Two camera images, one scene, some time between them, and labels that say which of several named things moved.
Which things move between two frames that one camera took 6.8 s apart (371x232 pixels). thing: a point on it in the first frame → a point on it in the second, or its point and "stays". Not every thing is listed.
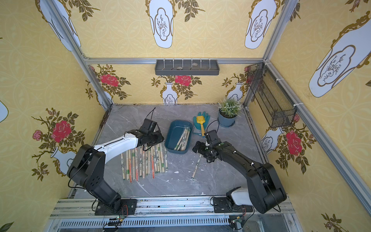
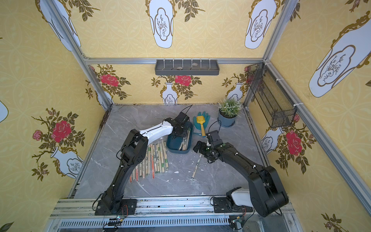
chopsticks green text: (143, 163) stays
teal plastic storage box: (174, 130) stays
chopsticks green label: (149, 161) stays
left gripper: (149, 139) → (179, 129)
